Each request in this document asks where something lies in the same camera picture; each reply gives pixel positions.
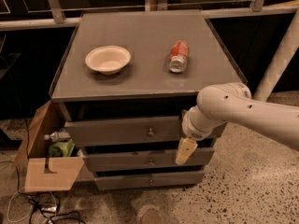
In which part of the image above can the small power adapter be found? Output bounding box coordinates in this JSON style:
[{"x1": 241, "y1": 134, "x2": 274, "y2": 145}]
[{"x1": 41, "y1": 204, "x2": 58, "y2": 213}]

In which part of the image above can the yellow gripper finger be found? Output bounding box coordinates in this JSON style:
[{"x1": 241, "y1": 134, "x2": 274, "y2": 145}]
[{"x1": 175, "y1": 138, "x2": 197, "y2": 165}]

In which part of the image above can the brown cardboard box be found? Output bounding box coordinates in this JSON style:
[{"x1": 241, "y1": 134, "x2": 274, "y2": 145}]
[{"x1": 12, "y1": 101, "x2": 84, "y2": 193}]

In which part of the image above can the black cable bundle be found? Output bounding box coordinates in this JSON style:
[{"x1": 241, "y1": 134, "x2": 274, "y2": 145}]
[{"x1": 15, "y1": 159, "x2": 88, "y2": 224}]

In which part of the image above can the grey bottom drawer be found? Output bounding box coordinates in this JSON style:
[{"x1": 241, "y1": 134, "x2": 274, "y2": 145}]
[{"x1": 94, "y1": 170, "x2": 204, "y2": 190}]

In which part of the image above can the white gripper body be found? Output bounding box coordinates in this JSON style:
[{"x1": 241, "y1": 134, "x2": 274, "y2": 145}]
[{"x1": 181, "y1": 107, "x2": 219, "y2": 141}]

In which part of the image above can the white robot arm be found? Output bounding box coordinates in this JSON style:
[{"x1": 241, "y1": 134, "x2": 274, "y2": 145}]
[{"x1": 176, "y1": 16, "x2": 299, "y2": 165}]

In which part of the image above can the white paper bowl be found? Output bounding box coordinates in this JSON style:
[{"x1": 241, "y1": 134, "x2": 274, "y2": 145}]
[{"x1": 85, "y1": 46, "x2": 131, "y2": 76}]

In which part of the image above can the white cable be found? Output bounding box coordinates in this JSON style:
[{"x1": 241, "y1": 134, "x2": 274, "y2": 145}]
[{"x1": 7, "y1": 189, "x2": 60, "y2": 224}]

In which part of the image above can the metal railing frame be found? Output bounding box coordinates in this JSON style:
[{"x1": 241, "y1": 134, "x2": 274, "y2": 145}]
[{"x1": 0, "y1": 0, "x2": 299, "y2": 31}]

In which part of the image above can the red soda can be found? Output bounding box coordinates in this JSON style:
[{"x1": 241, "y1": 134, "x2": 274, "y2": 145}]
[{"x1": 167, "y1": 40, "x2": 190, "y2": 73}]

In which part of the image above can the clear plastic bottle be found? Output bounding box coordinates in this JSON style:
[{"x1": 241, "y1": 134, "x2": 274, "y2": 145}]
[{"x1": 44, "y1": 131, "x2": 70, "y2": 142}]

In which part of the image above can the green plastic bag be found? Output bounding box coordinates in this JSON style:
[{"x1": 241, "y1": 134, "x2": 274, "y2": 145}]
[{"x1": 49, "y1": 140, "x2": 75, "y2": 157}]

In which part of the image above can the grey drawer cabinet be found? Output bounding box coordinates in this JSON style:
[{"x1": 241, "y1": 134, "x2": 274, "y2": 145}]
[{"x1": 50, "y1": 10, "x2": 245, "y2": 179}]

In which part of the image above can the grey top drawer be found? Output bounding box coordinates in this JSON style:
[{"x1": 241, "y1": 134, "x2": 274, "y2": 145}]
[{"x1": 65, "y1": 116, "x2": 182, "y2": 147}]

